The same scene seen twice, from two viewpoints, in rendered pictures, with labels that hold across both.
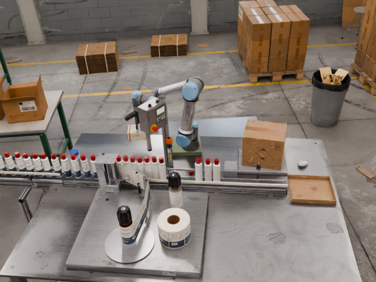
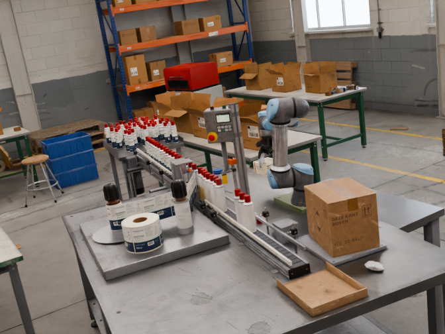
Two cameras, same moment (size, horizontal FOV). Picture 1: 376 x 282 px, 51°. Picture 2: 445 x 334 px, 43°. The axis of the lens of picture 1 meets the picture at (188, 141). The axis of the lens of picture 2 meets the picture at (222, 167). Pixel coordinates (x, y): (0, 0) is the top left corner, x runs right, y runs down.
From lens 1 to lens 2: 278 cm
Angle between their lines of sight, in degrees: 58
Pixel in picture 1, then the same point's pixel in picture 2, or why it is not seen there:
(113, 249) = (104, 230)
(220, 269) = (124, 285)
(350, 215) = not seen: outside the picture
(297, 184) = (321, 279)
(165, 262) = (106, 254)
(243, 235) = (185, 279)
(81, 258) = (89, 225)
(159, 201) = not seen: hidden behind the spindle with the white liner
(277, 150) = (325, 217)
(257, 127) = (336, 185)
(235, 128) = (388, 209)
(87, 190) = not seen: hidden behind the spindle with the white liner
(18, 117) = (246, 142)
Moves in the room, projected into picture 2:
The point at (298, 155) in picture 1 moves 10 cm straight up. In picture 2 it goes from (393, 260) to (392, 240)
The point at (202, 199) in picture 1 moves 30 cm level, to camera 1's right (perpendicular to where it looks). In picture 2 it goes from (212, 236) to (244, 253)
